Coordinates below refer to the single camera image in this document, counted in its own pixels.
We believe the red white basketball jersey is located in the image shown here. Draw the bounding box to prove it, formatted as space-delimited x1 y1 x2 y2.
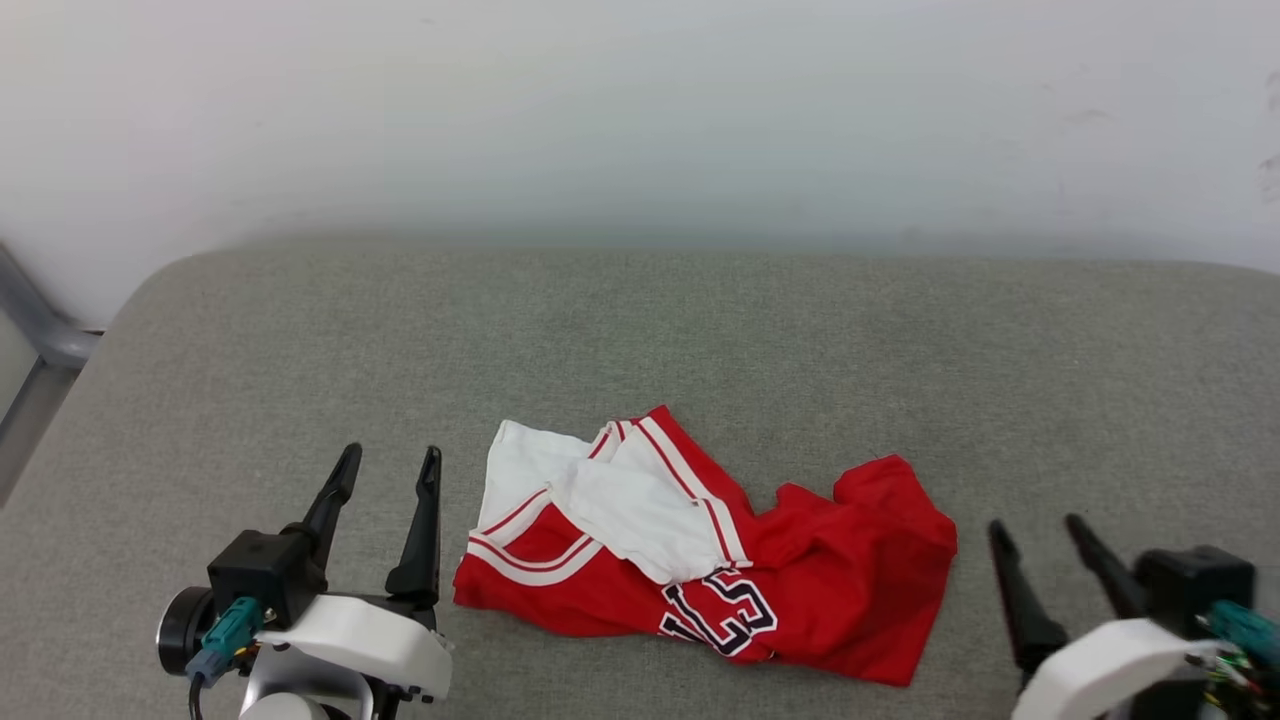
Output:
453 405 959 688

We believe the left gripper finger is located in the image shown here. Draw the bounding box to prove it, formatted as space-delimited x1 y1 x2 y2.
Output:
385 445 443 611
283 443 363 571

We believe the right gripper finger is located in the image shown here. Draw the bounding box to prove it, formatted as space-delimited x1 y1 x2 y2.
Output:
1065 513 1151 621
988 519 1071 691

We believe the grey metal frame tube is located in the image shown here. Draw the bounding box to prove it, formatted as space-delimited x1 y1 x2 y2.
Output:
0 245 104 501

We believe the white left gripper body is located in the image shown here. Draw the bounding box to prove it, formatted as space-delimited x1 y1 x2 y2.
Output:
255 592 454 703

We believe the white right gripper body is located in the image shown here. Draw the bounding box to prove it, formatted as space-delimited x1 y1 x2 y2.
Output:
1010 618 1226 720

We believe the right teal plug cable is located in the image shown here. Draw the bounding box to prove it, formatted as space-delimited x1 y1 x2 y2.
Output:
1190 600 1280 720

